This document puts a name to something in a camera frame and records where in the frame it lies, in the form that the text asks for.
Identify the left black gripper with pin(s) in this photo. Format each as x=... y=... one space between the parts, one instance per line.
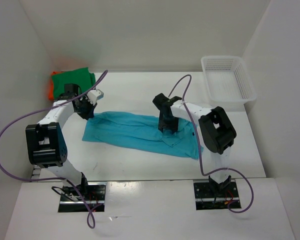
x=89 y=114

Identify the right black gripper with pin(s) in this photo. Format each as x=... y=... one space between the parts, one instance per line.
x=162 y=124

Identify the green t-shirt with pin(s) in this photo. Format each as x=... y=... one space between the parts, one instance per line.
x=81 y=77

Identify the light blue t-shirt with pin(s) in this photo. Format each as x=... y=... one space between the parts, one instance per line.
x=140 y=132

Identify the orange t-shirt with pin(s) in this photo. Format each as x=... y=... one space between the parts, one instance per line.
x=50 y=91

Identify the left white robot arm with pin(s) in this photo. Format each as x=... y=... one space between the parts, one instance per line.
x=46 y=145

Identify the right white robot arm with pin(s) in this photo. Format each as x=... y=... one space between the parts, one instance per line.
x=217 y=131

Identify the white plastic basket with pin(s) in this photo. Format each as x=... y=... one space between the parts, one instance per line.
x=227 y=80

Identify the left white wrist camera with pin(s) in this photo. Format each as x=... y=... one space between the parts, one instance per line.
x=94 y=95

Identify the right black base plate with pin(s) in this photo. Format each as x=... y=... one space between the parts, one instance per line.
x=205 y=199

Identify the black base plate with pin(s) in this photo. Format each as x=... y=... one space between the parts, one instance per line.
x=71 y=202
x=205 y=199

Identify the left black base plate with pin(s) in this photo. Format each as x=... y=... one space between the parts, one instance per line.
x=71 y=202

